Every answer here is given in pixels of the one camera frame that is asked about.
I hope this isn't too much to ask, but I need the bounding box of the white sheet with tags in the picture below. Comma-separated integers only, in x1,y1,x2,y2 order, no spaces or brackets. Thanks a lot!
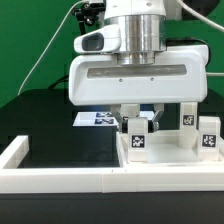
72,111,155,127

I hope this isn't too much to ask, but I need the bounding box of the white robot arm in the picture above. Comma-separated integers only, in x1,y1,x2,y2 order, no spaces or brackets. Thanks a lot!
69,0,220,105

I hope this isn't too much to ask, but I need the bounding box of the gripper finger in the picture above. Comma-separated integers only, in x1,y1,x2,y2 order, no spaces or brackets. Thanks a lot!
148,103,164,133
111,104,128,133

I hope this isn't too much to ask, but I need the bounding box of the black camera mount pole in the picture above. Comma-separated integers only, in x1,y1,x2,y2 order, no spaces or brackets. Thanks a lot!
72,3,105,35

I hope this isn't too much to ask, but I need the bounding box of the white square table top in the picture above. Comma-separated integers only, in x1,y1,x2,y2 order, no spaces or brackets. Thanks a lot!
116,130,224,168

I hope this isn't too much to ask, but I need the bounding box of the white cable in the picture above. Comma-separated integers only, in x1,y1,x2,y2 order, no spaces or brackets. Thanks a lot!
17,0,88,97

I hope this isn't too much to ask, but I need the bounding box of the black cable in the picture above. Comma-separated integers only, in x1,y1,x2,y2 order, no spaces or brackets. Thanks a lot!
48,74,70,90

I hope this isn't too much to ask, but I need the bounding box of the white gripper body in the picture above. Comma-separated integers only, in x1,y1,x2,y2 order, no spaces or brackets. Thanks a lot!
69,45,209,105

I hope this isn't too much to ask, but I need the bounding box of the white U-shaped fence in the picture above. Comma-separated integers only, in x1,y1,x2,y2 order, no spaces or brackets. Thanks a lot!
0,135,224,194

